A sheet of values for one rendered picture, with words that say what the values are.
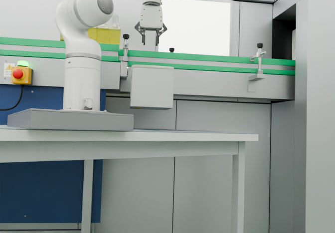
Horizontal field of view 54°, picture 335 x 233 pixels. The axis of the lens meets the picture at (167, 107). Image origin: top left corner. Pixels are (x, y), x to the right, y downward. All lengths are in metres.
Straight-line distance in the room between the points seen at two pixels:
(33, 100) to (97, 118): 0.60
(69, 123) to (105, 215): 0.96
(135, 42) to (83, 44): 0.73
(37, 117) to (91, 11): 0.39
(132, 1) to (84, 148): 1.02
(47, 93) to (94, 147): 0.52
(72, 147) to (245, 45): 1.24
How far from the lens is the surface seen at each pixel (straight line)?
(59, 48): 1.59
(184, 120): 1.83
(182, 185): 1.86
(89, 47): 1.13
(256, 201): 2.00
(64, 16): 1.22
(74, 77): 1.11
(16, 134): 1.00
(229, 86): 1.69
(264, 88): 1.75
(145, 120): 1.81
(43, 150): 1.06
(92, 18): 1.15
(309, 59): 1.69
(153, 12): 1.49
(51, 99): 1.56
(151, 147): 1.22
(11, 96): 1.60
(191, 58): 1.68
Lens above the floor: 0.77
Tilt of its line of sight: 3 degrees up
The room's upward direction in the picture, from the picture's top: 2 degrees clockwise
